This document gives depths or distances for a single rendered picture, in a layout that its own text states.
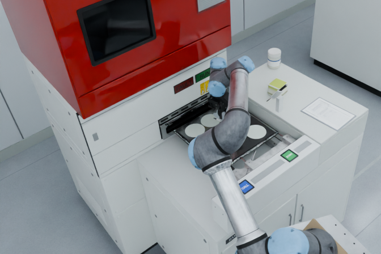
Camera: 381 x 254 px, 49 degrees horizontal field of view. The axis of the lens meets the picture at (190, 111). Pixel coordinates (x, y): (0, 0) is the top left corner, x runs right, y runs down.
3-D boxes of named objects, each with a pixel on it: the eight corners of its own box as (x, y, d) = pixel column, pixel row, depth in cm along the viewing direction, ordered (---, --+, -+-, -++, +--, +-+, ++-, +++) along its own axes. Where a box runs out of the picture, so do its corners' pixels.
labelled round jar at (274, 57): (265, 65, 236) (265, 51, 230) (273, 60, 239) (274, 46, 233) (274, 71, 231) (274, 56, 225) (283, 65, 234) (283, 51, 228)
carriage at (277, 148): (229, 181, 189) (229, 176, 188) (286, 142, 205) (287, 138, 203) (242, 191, 184) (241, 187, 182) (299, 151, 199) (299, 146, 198)
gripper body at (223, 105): (216, 100, 211) (215, 80, 204) (231, 105, 207) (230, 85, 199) (207, 108, 207) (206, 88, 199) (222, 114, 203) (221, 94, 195)
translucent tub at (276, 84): (266, 94, 216) (267, 84, 211) (275, 87, 220) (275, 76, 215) (279, 100, 212) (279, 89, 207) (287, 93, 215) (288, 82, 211)
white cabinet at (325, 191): (158, 250, 262) (135, 159, 210) (269, 171, 303) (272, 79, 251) (226, 333, 221) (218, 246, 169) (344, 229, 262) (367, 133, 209)
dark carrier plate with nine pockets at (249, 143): (176, 130, 212) (176, 129, 212) (227, 100, 226) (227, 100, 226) (220, 168, 190) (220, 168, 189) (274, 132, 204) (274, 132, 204)
